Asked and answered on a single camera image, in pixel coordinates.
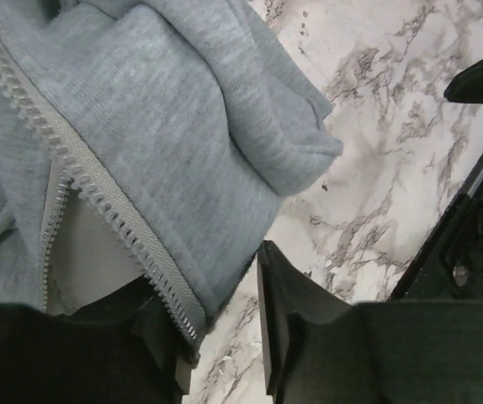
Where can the grey zip-up jacket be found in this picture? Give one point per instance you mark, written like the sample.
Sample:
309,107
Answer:
157,138

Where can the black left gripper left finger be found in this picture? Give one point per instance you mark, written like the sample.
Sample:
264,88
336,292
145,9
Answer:
123,348

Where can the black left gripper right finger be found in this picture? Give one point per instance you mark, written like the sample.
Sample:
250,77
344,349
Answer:
319,349

